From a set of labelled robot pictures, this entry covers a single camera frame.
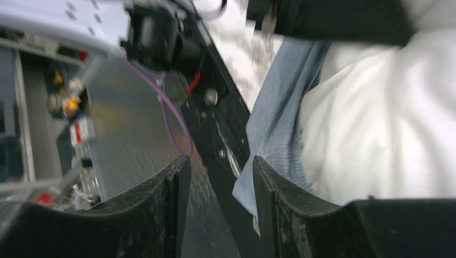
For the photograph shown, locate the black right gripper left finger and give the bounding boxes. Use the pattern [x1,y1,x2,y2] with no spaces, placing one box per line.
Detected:
[1,156,191,257]

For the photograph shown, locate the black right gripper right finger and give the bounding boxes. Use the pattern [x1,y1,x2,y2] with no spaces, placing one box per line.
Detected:
[253,156,455,257]

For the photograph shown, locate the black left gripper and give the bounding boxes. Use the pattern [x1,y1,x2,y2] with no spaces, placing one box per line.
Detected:
[246,0,416,47]

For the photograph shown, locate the blue pillowcase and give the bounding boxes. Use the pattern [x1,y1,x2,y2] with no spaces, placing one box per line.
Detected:
[232,38,330,217]

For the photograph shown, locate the white pillow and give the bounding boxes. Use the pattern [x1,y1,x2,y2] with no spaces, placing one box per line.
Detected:
[300,1,455,205]

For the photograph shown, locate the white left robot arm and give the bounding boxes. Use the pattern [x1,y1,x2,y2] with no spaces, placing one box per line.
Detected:
[1,1,414,74]

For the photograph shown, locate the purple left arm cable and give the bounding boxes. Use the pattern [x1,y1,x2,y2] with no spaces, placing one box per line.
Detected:
[124,59,195,158]

